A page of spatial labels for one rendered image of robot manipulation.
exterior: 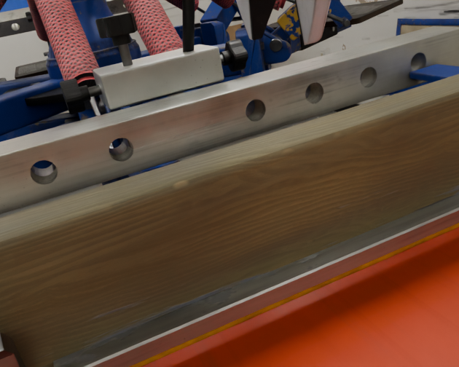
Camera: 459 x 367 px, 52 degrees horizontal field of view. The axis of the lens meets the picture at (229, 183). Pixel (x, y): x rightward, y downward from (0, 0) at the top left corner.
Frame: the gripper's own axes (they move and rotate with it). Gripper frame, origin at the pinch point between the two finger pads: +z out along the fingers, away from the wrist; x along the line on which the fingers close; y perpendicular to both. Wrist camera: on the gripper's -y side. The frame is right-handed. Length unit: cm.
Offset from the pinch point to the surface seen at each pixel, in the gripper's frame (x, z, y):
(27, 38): -412, 15, 9
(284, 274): 1.7, 12.5, 3.1
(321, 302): 0.3, 16.5, 0.4
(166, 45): -44.7, 5.2, -5.9
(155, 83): -26.5, 6.5, 1.0
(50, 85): -75, 11, 10
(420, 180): 1.0, 10.6, -6.5
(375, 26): -242, 45, -202
